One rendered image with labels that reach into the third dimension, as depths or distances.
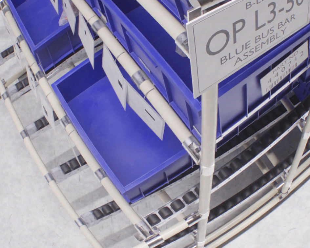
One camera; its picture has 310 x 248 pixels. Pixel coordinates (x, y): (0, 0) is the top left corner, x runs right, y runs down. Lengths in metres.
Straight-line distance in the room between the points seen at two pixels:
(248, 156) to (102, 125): 0.40
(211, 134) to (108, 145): 0.58
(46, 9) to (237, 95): 0.94
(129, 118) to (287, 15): 0.85
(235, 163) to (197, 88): 0.72
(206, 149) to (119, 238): 1.20
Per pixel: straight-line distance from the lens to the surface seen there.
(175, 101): 1.40
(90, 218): 2.02
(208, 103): 1.13
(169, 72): 1.25
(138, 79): 1.48
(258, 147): 1.75
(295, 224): 2.47
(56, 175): 2.09
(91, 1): 1.56
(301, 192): 2.52
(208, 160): 1.35
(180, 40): 1.07
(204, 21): 0.89
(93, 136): 1.79
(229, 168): 1.76
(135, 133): 1.77
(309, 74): 1.83
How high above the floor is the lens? 2.34
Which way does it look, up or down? 63 degrees down
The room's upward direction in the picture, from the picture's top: 7 degrees counter-clockwise
